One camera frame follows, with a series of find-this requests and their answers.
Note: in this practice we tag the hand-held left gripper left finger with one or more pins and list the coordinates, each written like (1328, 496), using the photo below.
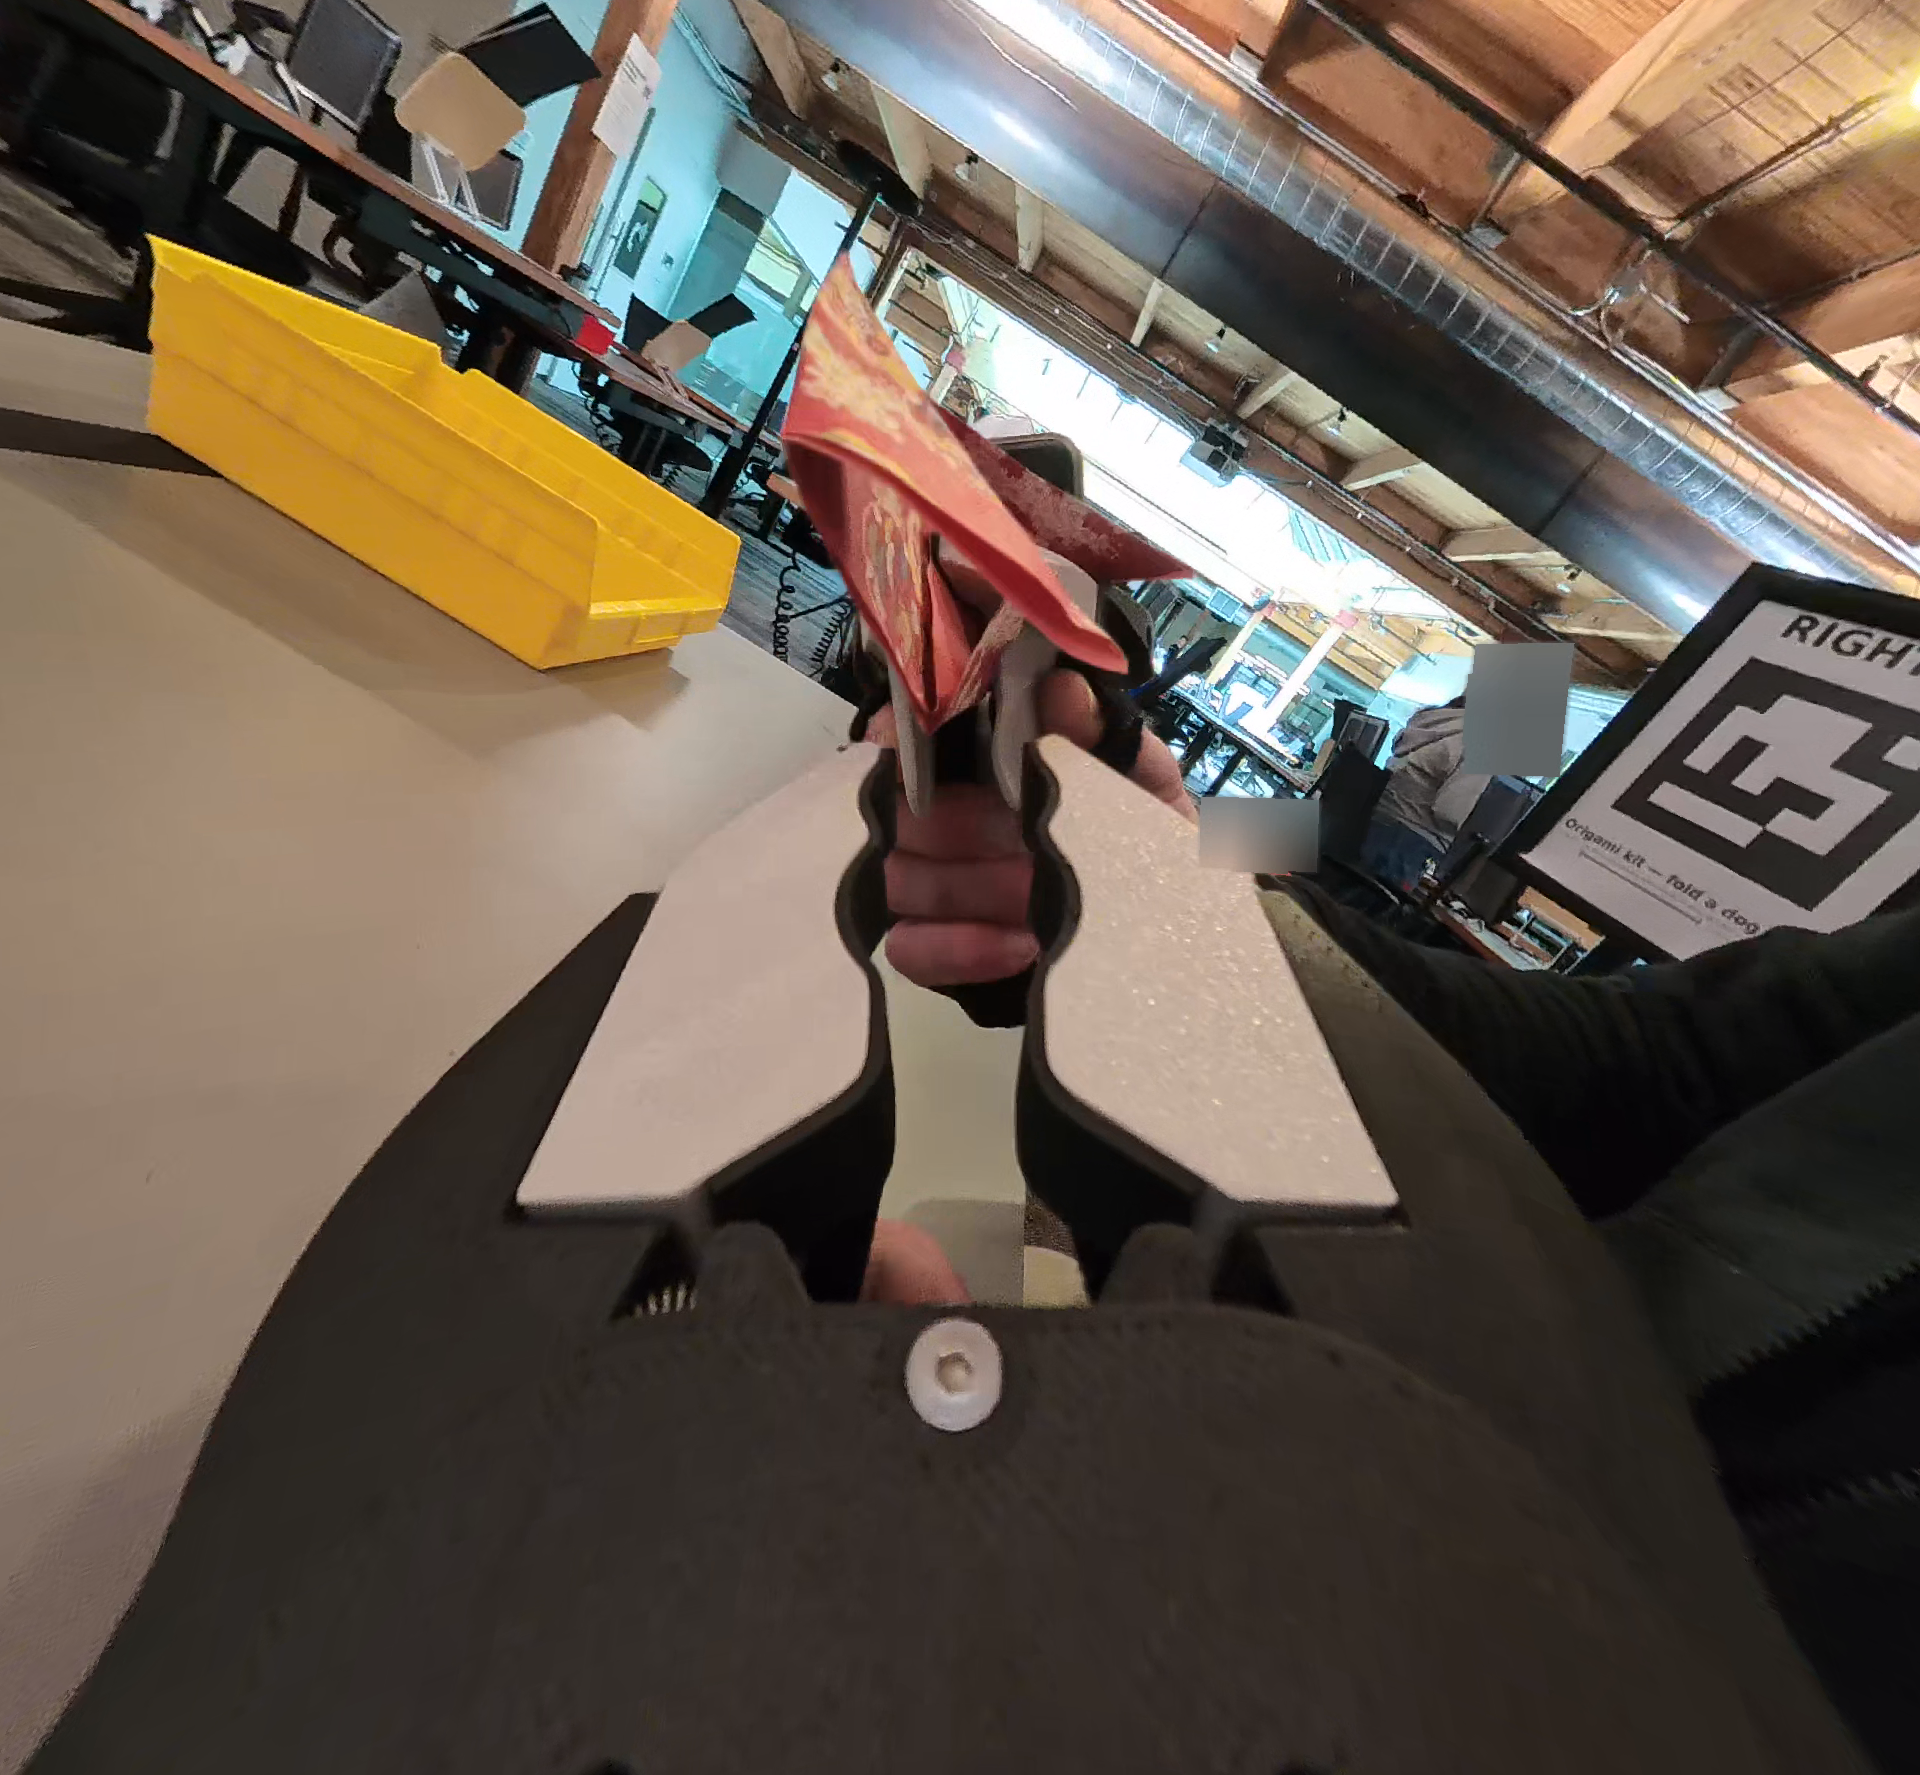
(721, 1012)

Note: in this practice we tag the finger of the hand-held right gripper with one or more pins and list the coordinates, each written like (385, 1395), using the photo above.
(1022, 703)
(911, 744)

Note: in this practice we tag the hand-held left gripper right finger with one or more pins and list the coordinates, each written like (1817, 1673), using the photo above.
(1200, 995)

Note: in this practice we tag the red patterned origami paper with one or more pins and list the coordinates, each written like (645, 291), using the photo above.
(870, 426)

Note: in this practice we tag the yellow plastic bin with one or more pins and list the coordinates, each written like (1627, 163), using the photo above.
(419, 454)

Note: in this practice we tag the person's right forearm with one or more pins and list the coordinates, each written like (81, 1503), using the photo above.
(1499, 1012)

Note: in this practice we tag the person's right hand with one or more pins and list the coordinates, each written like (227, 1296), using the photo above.
(959, 899)

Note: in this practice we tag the black tripod stand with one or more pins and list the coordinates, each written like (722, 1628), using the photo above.
(819, 337)

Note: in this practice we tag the beige board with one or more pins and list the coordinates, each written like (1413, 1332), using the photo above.
(677, 343)
(458, 108)

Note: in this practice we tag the white paper notice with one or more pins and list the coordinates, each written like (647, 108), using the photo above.
(626, 88)

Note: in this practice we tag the wooden pillar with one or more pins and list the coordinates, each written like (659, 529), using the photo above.
(630, 36)

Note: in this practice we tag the black-framed printed marker sign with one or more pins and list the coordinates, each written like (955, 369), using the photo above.
(1769, 786)

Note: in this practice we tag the black panel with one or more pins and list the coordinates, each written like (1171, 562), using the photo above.
(527, 50)

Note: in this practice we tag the person's dark jacket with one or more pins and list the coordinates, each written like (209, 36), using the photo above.
(1799, 1385)

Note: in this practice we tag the long wooden desk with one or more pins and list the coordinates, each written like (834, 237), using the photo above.
(301, 137)

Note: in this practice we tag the silver ventilation duct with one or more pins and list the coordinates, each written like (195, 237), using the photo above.
(1351, 216)

